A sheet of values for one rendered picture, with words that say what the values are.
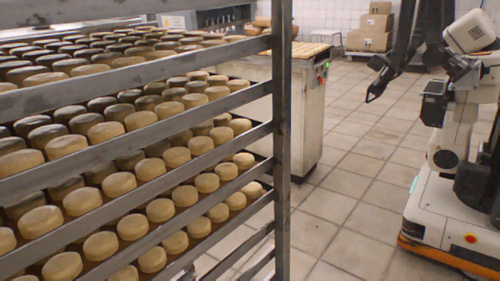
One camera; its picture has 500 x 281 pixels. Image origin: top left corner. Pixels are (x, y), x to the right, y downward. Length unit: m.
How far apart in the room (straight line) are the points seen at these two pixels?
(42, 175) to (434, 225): 1.67
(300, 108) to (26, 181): 1.82
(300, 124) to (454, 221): 0.96
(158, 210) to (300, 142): 1.67
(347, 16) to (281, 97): 5.64
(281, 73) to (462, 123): 1.30
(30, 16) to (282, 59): 0.41
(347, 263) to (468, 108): 0.93
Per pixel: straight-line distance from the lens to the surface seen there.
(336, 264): 1.90
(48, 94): 0.45
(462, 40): 1.73
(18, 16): 0.44
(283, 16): 0.66
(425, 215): 1.87
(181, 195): 0.67
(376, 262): 1.95
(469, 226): 1.88
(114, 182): 0.58
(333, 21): 6.40
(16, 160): 0.51
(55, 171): 0.48
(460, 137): 1.85
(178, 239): 0.71
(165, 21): 2.40
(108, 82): 0.47
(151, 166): 0.60
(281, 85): 0.69
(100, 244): 0.62
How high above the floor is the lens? 1.35
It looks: 25 degrees down
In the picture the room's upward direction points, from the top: 3 degrees counter-clockwise
